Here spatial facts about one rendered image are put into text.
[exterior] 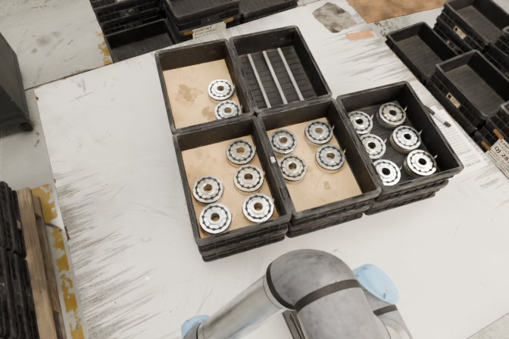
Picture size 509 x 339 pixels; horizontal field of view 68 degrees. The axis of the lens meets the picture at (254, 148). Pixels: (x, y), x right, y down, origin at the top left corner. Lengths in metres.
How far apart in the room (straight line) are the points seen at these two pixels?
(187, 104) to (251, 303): 0.93
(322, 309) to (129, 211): 0.98
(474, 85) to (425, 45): 0.47
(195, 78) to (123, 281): 0.81
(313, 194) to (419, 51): 1.63
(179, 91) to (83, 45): 1.68
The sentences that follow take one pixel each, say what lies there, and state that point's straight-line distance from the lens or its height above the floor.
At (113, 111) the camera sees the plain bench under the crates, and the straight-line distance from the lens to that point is 1.72.
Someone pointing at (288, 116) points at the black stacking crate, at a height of 0.89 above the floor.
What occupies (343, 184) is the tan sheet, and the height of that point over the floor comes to 0.83.
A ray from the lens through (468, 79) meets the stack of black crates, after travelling 2.52.
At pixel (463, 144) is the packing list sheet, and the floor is 0.70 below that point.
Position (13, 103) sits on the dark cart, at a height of 0.31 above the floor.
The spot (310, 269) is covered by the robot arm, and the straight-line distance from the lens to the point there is 0.65.
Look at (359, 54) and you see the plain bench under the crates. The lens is 1.93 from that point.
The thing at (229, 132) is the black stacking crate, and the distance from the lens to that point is 1.36.
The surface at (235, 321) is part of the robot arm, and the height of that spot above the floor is 1.19.
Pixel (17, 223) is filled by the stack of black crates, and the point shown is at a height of 0.19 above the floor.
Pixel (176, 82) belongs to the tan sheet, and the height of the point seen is 0.83.
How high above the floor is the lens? 2.01
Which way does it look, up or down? 59 degrees down
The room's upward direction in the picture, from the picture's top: 2 degrees clockwise
